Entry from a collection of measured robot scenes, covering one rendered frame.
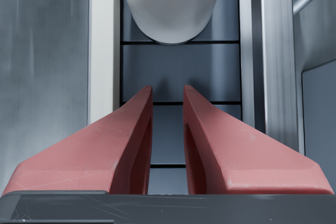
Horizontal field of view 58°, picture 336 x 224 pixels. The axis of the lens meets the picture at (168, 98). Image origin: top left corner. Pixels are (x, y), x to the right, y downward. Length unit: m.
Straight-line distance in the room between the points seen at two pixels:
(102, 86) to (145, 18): 0.04
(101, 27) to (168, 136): 0.08
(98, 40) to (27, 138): 0.13
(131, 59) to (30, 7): 0.12
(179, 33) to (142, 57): 0.03
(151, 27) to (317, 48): 0.15
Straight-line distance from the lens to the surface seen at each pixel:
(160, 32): 0.17
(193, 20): 0.16
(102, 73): 0.16
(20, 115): 0.27
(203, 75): 0.19
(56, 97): 0.26
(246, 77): 0.20
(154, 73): 0.19
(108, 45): 0.16
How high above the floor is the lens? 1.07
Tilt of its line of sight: 85 degrees down
